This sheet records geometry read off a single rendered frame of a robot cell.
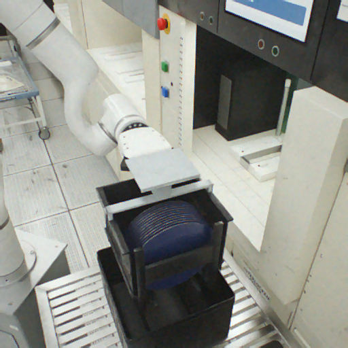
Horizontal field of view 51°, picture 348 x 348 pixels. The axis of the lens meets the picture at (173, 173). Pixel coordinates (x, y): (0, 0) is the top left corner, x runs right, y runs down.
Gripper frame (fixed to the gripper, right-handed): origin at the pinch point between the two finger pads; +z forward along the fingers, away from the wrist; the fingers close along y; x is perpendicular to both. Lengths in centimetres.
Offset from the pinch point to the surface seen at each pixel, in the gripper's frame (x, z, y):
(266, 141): -34, -45, -64
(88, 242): -125, -106, 6
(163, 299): -48.2, -3.6, -1.6
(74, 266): -125, -92, 18
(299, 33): 23.4, -2.1, -29.8
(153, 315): -48.2, 0.1, 2.8
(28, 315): -58, -21, 36
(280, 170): -2.8, 5.7, -25.4
